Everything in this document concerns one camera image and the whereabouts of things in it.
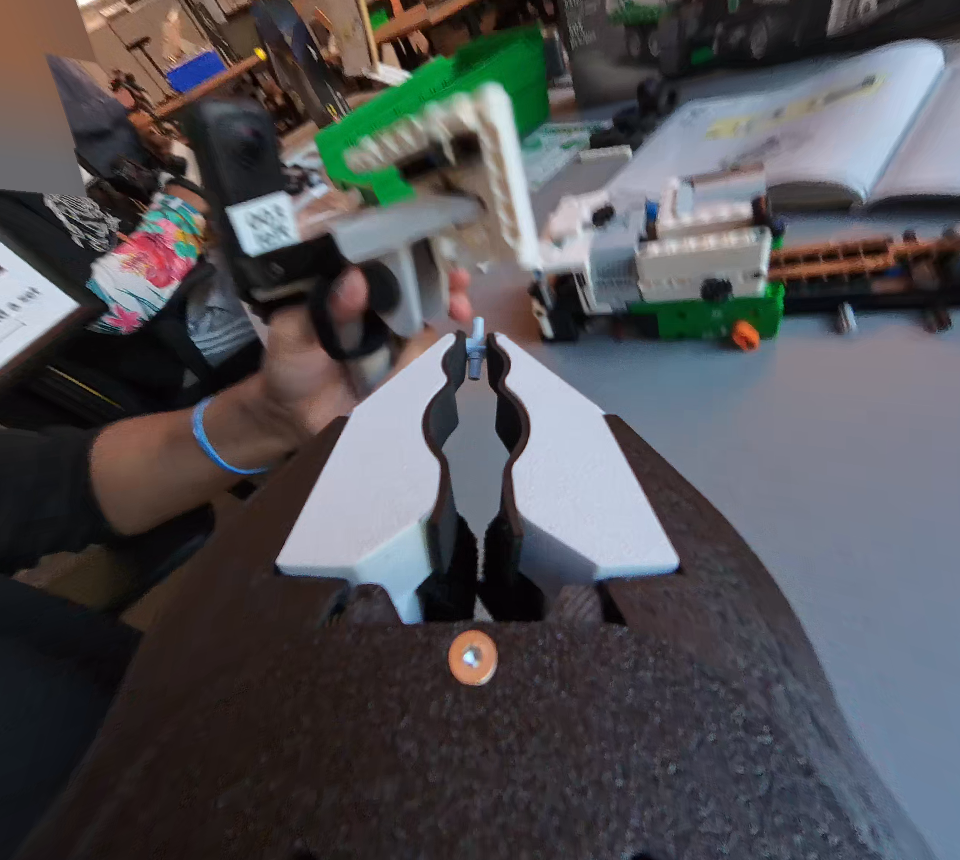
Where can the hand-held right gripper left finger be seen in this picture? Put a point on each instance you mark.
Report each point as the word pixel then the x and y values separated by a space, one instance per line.
pixel 375 500

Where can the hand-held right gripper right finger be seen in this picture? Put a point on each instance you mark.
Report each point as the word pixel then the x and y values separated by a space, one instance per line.
pixel 592 500

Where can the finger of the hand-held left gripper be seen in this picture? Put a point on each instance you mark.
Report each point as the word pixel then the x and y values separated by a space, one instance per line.
pixel 405 218

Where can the white lego panel assembly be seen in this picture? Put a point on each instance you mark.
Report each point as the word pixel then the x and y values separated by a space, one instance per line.
pixel 495 154

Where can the light blue lego pin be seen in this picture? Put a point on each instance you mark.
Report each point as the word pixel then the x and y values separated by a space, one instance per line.
pixel 475 353

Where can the person's left forearm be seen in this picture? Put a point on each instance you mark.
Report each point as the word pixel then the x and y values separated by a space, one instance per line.
pixel 150 470

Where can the white and green lego panel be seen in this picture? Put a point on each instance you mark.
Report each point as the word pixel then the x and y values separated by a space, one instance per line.
pixel 480 79

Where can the white green lego truck model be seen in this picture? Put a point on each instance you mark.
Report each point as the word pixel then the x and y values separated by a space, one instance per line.
pixel 660 260

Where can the black lego tires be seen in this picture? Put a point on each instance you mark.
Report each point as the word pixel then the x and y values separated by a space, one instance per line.
pixel 645 106

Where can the grey lego piece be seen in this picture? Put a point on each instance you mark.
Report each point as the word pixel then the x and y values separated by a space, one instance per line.
pixel 847 318

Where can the brown black lego chassis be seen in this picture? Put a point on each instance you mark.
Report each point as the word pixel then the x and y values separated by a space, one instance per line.
pixel 862 267

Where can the person's left hand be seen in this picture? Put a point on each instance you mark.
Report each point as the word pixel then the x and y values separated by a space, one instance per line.
pixel 300 365

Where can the small blue bin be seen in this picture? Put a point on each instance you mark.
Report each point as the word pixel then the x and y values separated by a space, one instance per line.
pixel 193 70

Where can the floral cloth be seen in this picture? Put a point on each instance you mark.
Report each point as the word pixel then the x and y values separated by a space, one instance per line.
pixel 146 260

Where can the blue wristband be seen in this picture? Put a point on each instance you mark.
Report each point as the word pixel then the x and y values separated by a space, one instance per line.
pixel 214 455

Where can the wooden table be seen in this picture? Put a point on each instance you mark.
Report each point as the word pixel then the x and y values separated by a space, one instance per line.
pixel 420 8

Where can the open instruction booklet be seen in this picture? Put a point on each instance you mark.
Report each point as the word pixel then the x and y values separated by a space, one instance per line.
pixel 810 124

